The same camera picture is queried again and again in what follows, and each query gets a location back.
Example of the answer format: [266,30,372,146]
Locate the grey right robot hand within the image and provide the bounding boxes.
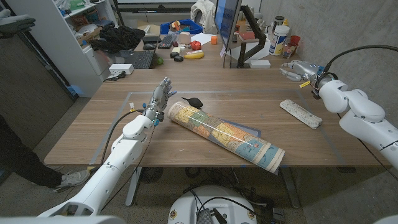
[279,60,326,88]

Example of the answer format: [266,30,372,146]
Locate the person's gloved hand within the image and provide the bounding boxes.
[0,8,37,37]

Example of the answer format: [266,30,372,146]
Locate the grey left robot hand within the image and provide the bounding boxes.
[143,77,177,123]

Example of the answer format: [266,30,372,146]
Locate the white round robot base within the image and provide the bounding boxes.
[167,185,258,224]

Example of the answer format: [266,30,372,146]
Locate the black rubber air blower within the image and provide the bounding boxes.
[181,96,203,109]

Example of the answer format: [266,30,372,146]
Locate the white speckled pen bag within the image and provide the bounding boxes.
[279,99,323,129]

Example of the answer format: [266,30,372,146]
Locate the rolled colourful map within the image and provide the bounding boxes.
[167,101,285,174]

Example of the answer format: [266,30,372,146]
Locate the clear glass jar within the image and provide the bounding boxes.
[282,42,296,59]

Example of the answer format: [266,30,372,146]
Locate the white wipes canister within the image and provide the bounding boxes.
[269,25,290,57]

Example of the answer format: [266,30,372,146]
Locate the black laptop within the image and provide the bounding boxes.
[119,30,162,70]

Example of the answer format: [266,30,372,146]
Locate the black power plug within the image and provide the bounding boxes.
[105,70,127,82]

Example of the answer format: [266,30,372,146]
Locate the white flat box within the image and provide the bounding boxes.
[249,59,271,69]

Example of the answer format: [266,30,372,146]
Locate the white power strip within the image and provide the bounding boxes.
[108,63,135,76]

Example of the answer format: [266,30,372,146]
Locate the white shelf unit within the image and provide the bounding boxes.
[6,0,119,98]

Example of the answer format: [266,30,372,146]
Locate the yellow banana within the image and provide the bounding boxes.
[183,51,205,60]

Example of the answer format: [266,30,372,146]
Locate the black keyboard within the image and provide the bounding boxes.
[157,33,175,50]

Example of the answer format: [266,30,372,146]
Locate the beige cup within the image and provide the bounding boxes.
[179,31,192,45]

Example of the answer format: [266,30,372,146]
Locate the dark wood cabinet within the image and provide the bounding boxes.
[0,30,78,147]

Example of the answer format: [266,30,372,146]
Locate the black crumpled clothing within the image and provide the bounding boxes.
[89,24,146,54]

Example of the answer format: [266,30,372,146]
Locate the black round fan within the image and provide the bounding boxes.
[139,167,164,184]

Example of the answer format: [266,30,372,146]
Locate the white paper sheet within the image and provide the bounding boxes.
[190,32,215,46]

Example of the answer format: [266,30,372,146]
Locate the blue plastic bin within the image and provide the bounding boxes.
[160,18,203,35]

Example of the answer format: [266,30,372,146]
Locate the grey metal table leg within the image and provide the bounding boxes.
[125,167,142,207]
[279,167,301,208]

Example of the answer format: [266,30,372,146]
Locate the computer monitor blue screen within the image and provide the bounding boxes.
[214,0,243,50]

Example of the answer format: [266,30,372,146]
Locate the white jacket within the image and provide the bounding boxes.
[190,0,217,30]

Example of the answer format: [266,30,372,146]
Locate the white sneaker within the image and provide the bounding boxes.
[52,169,91,193]

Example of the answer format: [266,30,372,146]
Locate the person's leg black trousers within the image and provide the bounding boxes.
[0,113,63,189]

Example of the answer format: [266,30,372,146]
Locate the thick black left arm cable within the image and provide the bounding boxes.
[99,110,146,164]

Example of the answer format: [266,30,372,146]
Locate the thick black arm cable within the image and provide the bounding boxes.
[323,44,398,74]
[99,110,146,164]

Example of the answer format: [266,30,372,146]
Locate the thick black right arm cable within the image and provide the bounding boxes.
[323,44,398,74]

